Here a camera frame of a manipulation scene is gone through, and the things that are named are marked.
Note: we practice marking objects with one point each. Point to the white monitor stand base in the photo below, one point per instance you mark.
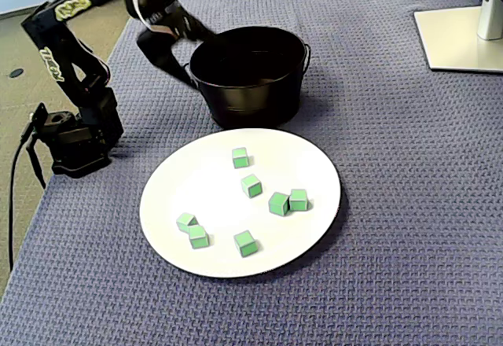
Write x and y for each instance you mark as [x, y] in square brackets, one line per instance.
[452, 47]

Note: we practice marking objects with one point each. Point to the blue waffle-weave mat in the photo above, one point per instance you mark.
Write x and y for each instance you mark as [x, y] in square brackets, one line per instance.
[393, 204]

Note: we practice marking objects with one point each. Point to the green cube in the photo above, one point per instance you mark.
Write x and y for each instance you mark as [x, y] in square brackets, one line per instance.
[298, 200]
[251, 186]
[198, 238]
[278, 204]
[184, 221]
[239, 158]
[245, 244]

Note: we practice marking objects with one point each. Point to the black round floor socket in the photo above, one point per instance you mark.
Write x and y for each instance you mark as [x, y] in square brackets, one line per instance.
[16, 73]

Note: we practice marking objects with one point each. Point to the black metal bucket container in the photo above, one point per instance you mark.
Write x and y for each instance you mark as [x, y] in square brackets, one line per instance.
[255, 102]

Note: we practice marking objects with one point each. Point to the silver monitor stand column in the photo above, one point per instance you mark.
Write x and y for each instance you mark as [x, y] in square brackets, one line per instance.
[490, 15]

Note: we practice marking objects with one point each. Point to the white round plate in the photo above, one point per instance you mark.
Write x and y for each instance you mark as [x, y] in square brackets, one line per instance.
[224, 212]

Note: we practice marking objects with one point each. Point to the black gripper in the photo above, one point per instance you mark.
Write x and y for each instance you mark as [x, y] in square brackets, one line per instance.
[154, 46]

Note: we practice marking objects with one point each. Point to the black robot arm with stickers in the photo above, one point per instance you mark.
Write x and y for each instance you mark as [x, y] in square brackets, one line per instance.
[90, 126]

